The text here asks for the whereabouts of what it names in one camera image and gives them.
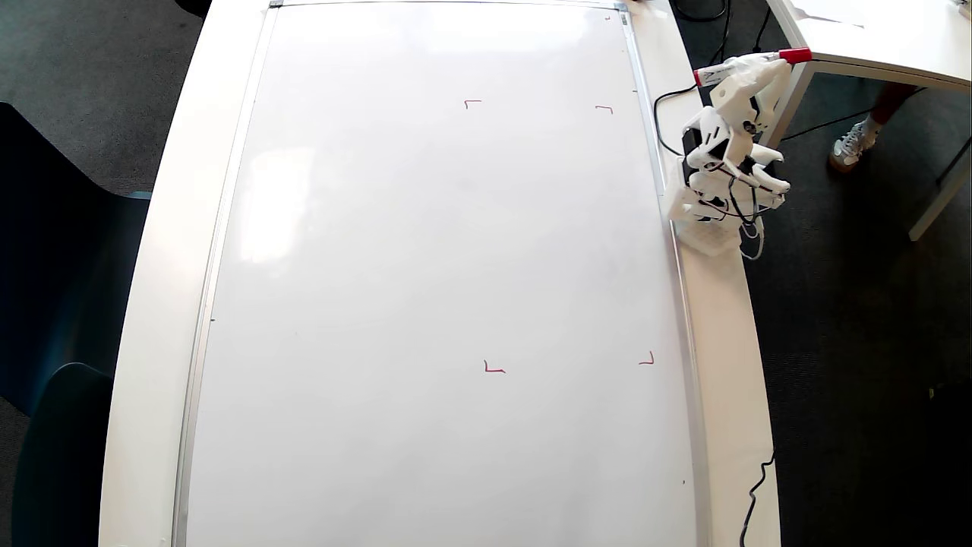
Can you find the person's bare leg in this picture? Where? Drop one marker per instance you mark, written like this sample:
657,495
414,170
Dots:
892,102

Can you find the white whiteboard with metal frame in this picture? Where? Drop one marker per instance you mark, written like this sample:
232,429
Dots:
418,266

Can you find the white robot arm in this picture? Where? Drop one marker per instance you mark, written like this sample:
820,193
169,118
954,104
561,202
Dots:
721,163

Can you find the red capped marker pen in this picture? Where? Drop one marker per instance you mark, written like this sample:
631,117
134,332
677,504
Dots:
793,55

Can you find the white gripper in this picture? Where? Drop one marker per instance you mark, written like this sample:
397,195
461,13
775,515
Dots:
735,90

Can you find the white sneaker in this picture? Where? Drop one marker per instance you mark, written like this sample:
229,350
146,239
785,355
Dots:
852,144

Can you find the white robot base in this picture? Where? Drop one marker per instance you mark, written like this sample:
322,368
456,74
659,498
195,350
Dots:
706,228

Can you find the white side table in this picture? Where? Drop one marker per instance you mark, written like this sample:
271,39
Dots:
881,38

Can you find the dark blue chair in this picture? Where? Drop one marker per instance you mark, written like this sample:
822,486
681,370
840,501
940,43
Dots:
61,456
61,266

